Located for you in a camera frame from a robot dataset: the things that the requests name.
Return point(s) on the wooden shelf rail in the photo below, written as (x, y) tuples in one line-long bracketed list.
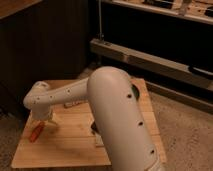
[(151, 63)]

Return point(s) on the metal vertical pole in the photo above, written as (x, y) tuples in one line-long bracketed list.
[(101, 35)]

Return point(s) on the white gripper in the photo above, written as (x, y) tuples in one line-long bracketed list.
[(47, 116)]

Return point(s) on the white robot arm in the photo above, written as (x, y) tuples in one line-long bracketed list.
[(110, 94)]

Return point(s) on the green bowl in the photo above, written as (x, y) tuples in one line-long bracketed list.
[(136, 92)]

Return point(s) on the red-orange pepper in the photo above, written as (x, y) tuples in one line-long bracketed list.
[(36, 132)]

